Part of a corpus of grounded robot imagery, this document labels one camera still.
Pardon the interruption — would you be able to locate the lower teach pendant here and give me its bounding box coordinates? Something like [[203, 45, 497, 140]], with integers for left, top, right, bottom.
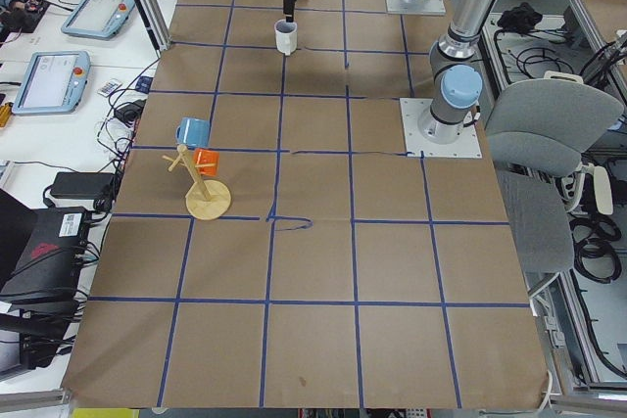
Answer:
[[12, 51, 91, 116]]

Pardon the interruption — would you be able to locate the small remote control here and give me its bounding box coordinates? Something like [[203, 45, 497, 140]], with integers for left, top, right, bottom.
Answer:
[[97, 78, 122, 98]]

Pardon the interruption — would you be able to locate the black computer box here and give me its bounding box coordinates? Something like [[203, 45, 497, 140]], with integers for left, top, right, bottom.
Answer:
[[1, 191, 90, 304]]

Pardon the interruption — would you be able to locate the teach pendant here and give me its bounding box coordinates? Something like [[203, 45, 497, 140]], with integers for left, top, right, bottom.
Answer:
[[12, 51, 91, 116], [61, 0, 135, 40]]

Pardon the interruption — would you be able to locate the orange mug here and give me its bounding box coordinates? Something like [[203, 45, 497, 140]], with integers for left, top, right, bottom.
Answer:
[[193, 148, 219, 177]]

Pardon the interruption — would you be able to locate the grey office chair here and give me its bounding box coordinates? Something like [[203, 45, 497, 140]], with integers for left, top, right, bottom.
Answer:
[[485, 72, 624, 298]]

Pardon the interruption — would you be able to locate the blue mug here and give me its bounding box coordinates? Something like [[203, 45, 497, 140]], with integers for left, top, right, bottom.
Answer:
[[175, 117, 211, 149]]

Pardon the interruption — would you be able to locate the white mug grey inside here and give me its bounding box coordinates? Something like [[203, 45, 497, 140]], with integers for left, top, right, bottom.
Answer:
[[274, 20, 298, 56]]

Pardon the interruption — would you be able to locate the upper teach pendant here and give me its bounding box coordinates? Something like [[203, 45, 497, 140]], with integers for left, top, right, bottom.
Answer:
[[61, 0, 135, 40]]

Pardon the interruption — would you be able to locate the black power adapter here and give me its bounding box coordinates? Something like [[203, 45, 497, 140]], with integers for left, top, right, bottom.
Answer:
[[50, 172, 114, 200]]

